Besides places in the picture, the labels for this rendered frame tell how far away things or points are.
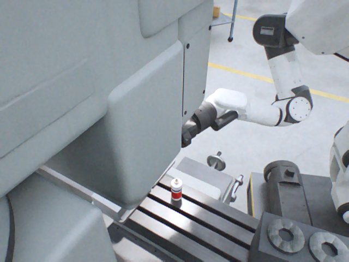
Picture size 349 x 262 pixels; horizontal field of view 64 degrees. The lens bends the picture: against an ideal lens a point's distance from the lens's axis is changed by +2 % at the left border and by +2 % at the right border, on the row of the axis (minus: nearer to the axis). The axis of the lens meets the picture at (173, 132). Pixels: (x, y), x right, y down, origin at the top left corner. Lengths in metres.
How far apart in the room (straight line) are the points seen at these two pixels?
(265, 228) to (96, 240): 0.56
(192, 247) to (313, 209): 0.80
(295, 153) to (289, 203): 1.18
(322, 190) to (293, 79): 0.83
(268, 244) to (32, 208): 0.61
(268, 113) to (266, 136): 1.80
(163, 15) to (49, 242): 0.29
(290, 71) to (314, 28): 0.18
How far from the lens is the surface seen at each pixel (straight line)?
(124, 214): 1.01
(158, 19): 0.37
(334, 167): 1.42
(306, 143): 2.80
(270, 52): 1.01
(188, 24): 0.50
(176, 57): 0.43
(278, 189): 1.57
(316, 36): 0.89
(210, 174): 1.39
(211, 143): 2.55
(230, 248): 0.98
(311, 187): 1.67
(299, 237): 0.82
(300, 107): 0.98
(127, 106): 0.35
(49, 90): 0.27
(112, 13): 0.31
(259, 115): 0.94
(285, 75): 1.00
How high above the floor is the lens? 1.78
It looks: 42 degrees down
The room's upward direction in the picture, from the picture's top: straight up
